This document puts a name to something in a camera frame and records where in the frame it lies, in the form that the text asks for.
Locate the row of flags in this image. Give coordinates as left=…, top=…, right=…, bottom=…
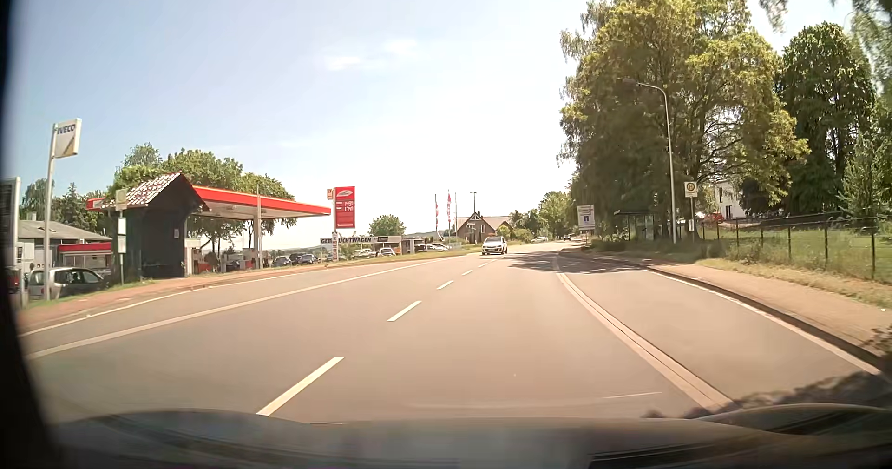
left=433, top=190, right=459, bottom=244

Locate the brick house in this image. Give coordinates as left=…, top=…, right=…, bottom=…
left=454, top=211, right=513, bottom=244

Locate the grass verge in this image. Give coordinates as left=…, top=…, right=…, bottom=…
left=592, top=226, right=892, bottom=308
left=307, top=244, right=489, bottom=266

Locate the round green tree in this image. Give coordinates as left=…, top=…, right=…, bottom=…
left=368, top=214, right=407, bottom=238

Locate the row of parked cars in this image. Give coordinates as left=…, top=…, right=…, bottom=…
left=268, top=242, right=453, bottom=268

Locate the red price sign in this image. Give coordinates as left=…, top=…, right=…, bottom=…
left=326, top=186, right=356, bottom=262

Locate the row of trees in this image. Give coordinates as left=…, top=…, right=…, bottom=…
left=496, top=190, right=579, bottom=241
left=20, top=143, right=299, bottom=254

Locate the grey asphalt road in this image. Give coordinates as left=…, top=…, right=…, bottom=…
left=19, top=240, right=892, bottom=424

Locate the red roofed petrol station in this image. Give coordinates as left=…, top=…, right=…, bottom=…
left=87, top=185, right=333, bottom=273

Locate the glass bus shelter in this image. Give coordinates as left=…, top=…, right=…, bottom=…
left=613, top=209, right=659, bottom=242

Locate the car's own bonnet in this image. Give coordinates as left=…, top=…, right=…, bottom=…
left=52, top=403, right=892, bottom=469

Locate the bus stop sign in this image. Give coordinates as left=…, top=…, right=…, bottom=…
left=683, top=180, right=698, bottom=241
left=114, top=189, right=129, bottom=285

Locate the large green tree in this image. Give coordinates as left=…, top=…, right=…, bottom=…
left=557, top=0, right=809, bottom=236

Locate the white building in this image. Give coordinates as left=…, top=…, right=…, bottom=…
left=711, top=179, right=748, bottom=221

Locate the dark bus shelter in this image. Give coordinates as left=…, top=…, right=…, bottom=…
left=105, top=172, right=207, bottom=279

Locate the grey parked car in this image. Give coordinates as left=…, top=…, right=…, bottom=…
left=26, top=267, right=110, bottom=299

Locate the grey roofed building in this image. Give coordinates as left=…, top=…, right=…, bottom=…
left=17, top=218, right=114, bottom=275

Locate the tall pole sign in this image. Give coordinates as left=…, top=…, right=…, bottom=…
left=43, top=118, right=83, bottom=299

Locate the dark green tree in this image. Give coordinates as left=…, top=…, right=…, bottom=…
left=740, top=21, right=879, bottom=215

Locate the dark billboard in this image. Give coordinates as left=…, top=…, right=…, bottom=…
left=0, top=177, right=22, bottom=310

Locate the grey lamp post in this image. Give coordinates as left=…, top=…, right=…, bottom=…
left=622, top=77, right=678, bottom=245

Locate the dark wire fence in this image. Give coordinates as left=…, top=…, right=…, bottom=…
left=686, top=211, right=892, bottom=280

